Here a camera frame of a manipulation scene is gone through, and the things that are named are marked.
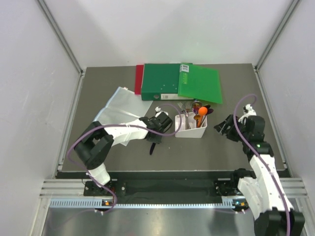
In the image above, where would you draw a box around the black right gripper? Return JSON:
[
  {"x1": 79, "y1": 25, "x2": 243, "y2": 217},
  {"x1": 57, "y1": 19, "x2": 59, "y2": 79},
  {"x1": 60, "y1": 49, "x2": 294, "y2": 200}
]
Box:
[{"x1": 214, "y1": 114, "x2": 250, "y2": 143}]

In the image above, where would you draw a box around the black iridescent spoon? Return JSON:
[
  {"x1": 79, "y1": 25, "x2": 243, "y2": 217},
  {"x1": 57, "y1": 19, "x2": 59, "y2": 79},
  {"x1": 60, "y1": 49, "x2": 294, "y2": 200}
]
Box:
[{"x1": 200, "y1": 104, "x2": 214, "y2": 126}]

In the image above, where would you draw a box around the dark blue table knife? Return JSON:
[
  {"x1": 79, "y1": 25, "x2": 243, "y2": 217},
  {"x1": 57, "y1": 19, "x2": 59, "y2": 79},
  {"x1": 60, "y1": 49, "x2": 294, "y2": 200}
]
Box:
[{"x1": 149, "y1": 143, "x2": 156, "y2": 155}]

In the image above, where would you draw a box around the orange plastic spoon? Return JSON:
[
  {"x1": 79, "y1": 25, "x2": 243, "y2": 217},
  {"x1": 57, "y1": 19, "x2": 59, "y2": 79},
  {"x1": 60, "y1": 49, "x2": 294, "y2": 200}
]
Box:
[{"x1": 197, "y1": 106, "x2": 207, "y2": 119}]

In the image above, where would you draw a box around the white divided plastic container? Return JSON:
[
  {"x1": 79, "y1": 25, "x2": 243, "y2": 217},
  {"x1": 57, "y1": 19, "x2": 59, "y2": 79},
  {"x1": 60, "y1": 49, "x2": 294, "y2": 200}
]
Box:
[{"x1": 175, "y1": 114, "x2": 208, "y2": 138}]

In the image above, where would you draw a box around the copper spoon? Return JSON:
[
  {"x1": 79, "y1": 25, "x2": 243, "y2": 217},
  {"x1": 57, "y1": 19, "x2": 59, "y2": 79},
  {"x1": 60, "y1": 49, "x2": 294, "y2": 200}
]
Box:
[{"x1": 193, "y1": 115, "x2": 202, "y2": 128}]

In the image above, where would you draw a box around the silver spoon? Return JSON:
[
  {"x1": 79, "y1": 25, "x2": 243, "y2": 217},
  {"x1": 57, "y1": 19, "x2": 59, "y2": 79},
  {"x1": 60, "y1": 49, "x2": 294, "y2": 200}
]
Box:
[{"x1": 192, "y1": 101, "x2": 202, "y2": 110}]

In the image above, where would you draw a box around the clear mesh zip pouch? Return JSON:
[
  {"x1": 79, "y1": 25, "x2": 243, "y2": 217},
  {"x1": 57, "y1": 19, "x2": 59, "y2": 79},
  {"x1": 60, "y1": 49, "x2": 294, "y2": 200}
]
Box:
[{"x1": 94, "y1": 87, "x2": 152, "y2": 146}]

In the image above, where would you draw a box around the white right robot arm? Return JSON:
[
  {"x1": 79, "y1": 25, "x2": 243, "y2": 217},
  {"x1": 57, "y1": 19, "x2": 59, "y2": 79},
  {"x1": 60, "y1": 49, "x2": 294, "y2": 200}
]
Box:
[{"x1": 214, "y1": 104, "x2": 305, "y2": 236}]

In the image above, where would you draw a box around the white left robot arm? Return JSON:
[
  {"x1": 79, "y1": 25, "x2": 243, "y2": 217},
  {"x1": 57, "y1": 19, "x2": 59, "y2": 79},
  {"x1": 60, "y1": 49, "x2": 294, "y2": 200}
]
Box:
[{"x1": 73, "y1": 108, "x2": 173, "y2": 195}]

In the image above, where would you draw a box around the light green plastic folder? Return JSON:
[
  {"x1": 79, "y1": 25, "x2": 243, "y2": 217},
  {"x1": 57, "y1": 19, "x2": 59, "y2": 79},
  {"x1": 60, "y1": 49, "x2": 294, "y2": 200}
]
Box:
[{"x1": 178, "y1": 63, "x2": 223, "y2": 104}]

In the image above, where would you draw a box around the red folder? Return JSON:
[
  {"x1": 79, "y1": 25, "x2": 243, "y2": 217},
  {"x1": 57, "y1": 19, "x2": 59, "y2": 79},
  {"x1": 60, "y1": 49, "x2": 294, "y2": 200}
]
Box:
[{"x1": 134, "y1": 64, "x2": 144, "y2": 95}]

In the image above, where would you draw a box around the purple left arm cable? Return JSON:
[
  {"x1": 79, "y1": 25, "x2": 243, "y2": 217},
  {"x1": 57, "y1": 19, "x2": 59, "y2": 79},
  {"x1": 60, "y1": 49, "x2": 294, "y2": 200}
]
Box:
[{"x1": 66, "y1": 103, "x2": 183, "y2": 214}]

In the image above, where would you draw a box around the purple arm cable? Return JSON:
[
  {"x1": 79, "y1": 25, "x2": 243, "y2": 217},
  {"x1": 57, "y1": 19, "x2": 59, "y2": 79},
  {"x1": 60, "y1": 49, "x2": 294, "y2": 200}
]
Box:
[
  {"x1": 66, "y1": 103, "x2": 183, "y2": 214},
  {"x1": 233, "y1": 93, "x2": 291, "y2": 236}
]

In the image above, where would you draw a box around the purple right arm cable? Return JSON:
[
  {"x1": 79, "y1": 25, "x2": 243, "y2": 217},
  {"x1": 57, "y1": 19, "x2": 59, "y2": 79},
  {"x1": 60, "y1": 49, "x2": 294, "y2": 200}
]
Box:
[{"x1": 233, "y1": 93, "x2": 291, "y2": 236}]

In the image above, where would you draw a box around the dark green ring binder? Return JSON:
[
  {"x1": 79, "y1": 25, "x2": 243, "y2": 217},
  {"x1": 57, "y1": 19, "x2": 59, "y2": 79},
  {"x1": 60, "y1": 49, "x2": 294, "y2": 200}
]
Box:
[{"x1": 141, "y1": 63, "x2": 183, "y2": 101}]

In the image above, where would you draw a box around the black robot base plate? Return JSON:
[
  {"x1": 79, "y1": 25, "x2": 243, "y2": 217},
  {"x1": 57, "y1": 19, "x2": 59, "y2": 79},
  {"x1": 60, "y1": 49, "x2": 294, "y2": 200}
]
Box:
[{"x1": 83, "y1": 178, "x2": 249, "y2": 198}]

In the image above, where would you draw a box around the grey slotted cable duct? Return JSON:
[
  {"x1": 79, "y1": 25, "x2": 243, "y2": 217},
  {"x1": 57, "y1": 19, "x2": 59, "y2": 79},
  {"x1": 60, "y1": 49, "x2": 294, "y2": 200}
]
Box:
[{"x1": 50, "y1": 199, "x2": 235, "y2": 209}]

